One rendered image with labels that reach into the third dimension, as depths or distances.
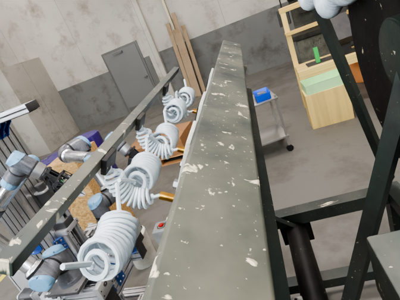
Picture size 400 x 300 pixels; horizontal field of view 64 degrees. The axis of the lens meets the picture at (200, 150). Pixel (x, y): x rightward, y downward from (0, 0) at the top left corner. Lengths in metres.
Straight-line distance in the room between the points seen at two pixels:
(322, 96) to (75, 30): 8.62
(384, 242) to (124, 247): 0.33
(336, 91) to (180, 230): 4.78
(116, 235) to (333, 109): 4.75
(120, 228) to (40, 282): 1.46
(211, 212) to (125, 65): 10.74
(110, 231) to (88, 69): 11.29
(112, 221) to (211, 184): 0.19
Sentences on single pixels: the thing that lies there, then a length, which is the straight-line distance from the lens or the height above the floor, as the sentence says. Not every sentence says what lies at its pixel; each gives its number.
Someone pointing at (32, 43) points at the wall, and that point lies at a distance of 12.63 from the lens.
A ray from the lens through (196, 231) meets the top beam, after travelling 0.30.
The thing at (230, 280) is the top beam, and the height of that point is 1.91.
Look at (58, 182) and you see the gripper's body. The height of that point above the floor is 1.68.
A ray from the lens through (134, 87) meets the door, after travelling 11.11.
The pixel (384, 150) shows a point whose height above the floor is 1.62.
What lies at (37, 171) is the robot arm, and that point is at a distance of 1.59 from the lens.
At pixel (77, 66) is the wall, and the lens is 11.90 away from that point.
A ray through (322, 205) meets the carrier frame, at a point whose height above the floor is 0.79.
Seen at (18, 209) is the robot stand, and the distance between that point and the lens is 2.19.
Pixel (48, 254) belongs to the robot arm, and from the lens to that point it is 2.01.
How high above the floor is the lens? 2.10
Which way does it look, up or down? 21 degrees down
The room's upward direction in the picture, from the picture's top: 22 degrees counter-clockwise
